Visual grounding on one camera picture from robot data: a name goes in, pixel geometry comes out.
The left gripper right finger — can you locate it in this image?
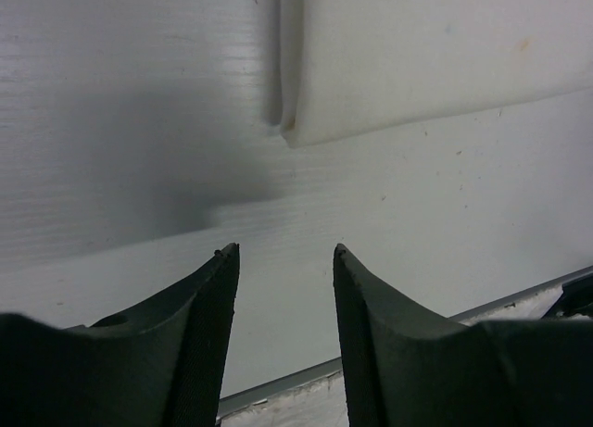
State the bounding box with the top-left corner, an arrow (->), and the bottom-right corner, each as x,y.
334,245 -> 592,426

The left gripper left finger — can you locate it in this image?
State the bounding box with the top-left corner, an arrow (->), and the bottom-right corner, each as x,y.
1,244 -> 240,426

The cream white t shirt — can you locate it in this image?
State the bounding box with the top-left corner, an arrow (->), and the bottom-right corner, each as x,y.
279,0 -> 592,147

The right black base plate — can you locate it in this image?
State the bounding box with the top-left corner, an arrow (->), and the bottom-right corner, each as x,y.
543,274 -> 593,319

